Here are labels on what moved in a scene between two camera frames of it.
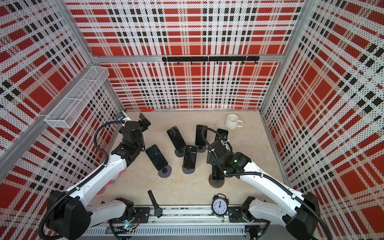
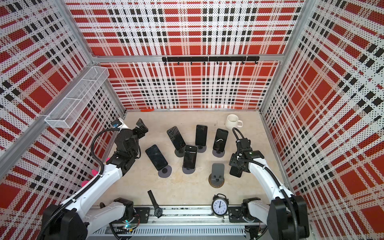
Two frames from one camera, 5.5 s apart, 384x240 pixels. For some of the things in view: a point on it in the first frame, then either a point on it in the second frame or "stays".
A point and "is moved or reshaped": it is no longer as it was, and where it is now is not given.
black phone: (156, 157) stays
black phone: (217, 173) is moved or reshaped
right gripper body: (212, 162) → (235, 161)
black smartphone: (190, 156) stays
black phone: (176, 138) stays
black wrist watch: (158, 211) stays
